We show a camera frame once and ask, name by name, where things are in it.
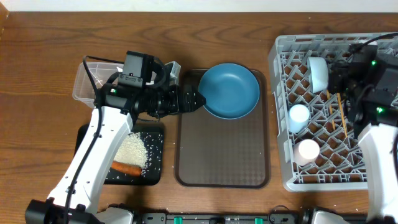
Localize light blue cup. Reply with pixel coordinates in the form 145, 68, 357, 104
289, 104, 310, 133

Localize brown serving tray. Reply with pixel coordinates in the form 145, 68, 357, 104
174, 70, 271, 189

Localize light blue rice bowl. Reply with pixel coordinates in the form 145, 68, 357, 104
307, 57, 328, 93

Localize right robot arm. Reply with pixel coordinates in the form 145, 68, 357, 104
328, 53, 397, 223

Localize spilled white rice pile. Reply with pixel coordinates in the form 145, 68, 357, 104
114, 132, 164, 180

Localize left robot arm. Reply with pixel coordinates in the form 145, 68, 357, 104
25, 83, 206, 223

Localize grey dishwasher rack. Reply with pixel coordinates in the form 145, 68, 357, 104
268, 33, 397, 192

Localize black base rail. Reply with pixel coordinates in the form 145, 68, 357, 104
102, 203, 368, 224

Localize wooden chopstick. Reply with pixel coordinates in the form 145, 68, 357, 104
336, 93, 348, 138
326, 90, 336, 131

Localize pink cup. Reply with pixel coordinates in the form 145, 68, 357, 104
293, 139, 320, 166

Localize clear plastic bin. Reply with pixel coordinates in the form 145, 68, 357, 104
72, 61, 180, 110

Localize black plastic tray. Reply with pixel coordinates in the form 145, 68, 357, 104
73, 123, 165, 186

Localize orange carrot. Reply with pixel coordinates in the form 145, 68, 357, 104
111, 161, 142, 177

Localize dark blue plate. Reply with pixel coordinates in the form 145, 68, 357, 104
198, 63, 261, 119

